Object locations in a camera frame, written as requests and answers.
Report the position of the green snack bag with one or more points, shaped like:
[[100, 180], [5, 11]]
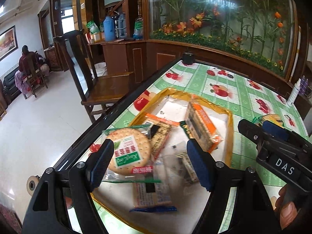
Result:
[[92, 27]]

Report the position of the white round knob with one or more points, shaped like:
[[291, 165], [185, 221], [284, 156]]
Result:
[[32, 185]]

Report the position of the dark wooden chair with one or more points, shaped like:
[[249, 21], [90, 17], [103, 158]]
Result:
[[107, 87]]

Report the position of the yellow rimmed tray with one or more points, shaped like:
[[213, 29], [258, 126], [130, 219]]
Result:
[[168, 107]]

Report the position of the red patterned rug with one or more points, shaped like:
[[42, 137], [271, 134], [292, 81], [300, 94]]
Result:
[[7, 218]]

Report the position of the round cracker packet green wrapper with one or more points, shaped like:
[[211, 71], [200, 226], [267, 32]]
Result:
[[129, 148]]

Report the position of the small white orange carton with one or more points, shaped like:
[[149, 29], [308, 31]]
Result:
[[97, 37]]

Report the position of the pink cloth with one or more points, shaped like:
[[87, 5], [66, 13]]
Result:
[[19, 81]]

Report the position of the black sofa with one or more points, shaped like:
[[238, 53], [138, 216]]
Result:
[[9, 84]]

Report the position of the clear cracker packet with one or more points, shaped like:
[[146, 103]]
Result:
[[182, 165]]

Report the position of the long orange-edged cracker packet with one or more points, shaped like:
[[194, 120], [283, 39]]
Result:
[[160, 131]]

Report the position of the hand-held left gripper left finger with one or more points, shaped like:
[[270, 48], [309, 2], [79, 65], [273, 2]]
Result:
[[102, 163]]

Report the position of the white spray bottle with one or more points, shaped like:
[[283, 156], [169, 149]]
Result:
[[292, 97]]

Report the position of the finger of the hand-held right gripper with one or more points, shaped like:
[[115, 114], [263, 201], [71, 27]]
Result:
[[275, 129], [251, 131]]

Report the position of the dark green snack packet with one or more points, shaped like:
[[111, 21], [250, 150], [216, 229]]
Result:
[[185, 128]]

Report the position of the purple spray can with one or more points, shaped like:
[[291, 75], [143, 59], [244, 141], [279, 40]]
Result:
[[304, 85]]

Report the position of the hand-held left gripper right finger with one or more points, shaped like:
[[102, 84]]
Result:
[[198, 163]]

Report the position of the blue-edged cracker packet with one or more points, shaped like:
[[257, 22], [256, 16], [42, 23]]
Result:
[[151, 195]]

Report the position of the framed wall picture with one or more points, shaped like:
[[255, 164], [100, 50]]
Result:
[[8, 41]]

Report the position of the wooden cabinet with flower display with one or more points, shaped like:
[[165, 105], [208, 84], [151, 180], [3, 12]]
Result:
[[219, 17]]

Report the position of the yellow-label cracker packet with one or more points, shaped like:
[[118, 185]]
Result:
[[269, 119]]

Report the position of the black round jar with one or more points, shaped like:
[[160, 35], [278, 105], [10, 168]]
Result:
[[188, 58]]

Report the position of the person's right hand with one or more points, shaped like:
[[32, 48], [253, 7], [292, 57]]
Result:
[[290, 212]]

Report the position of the blue thermos jug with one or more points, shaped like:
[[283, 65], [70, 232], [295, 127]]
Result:
[[108, 28]]

